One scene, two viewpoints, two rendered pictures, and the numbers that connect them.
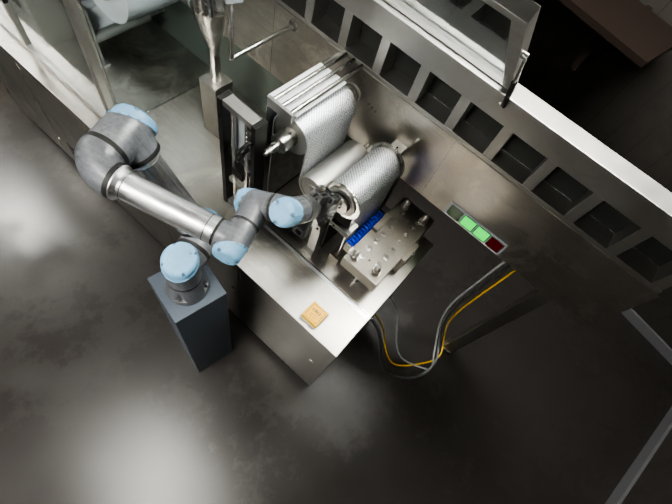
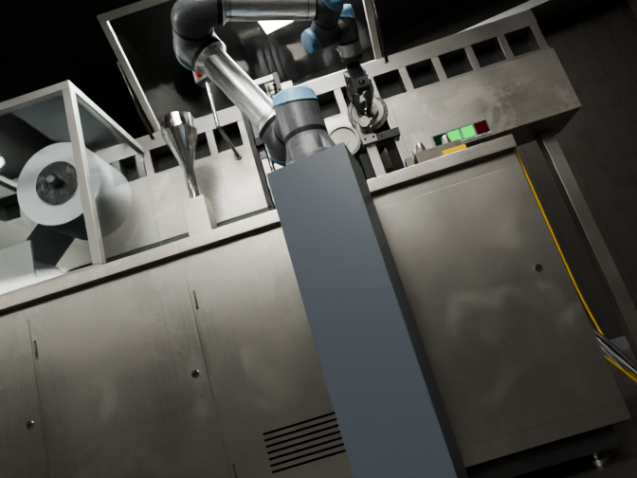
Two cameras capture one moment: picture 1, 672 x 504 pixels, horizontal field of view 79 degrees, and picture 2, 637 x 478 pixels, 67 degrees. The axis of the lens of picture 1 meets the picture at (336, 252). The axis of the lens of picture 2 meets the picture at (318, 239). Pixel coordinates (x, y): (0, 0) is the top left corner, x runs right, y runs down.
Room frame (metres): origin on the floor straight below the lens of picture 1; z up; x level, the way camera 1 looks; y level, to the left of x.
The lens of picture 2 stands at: (-0.64, 0.82, 0.43)
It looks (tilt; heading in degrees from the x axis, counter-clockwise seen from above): 15 degrees up; 343
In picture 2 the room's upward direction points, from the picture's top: 17 degrees counter-clockwise
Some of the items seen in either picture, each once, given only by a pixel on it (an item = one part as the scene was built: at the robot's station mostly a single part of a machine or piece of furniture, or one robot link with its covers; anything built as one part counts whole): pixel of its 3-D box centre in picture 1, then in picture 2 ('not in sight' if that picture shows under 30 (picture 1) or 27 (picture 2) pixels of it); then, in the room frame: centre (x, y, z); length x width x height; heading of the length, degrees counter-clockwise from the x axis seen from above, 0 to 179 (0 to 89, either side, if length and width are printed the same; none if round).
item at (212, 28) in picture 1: (215, 75); (195, 197); (1.14, 0.69, 1.19); 0.14 x 0.14 x 0.57
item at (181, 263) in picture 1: (182, 264); (298, 115); (0.44, 0.44, 1.07); 0.13 x 0.12 x 0.14; 179
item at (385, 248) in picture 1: (388, 241); (432, 174); (0.89, -0.17, 1.00); 0.40 x 0.16 x 0.06; 161
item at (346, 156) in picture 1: (334, 172); (344, 154); (0.95, 0.12, 1.18); 0.26 x 0.12 x 0.12; 161
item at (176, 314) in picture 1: (199, 322); (372, 345); (0.43, 0.44, 0.45); 0.20 x 0.20 x 0.90; 59
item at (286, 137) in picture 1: (284, 140); not in sight; (0.86, 0.29, 1.34); 0.06 x 0.06 x 0.06; 71
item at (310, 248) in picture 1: (316, 230); (375, 158); (0.77, 0.10, 1.05); 0.06 x 0.05 x 0.31; 161
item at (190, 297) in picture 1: (185, 280); (311, 153); (0.43, 0.44, 0.95); 0.15 x 0.15 x 0.10
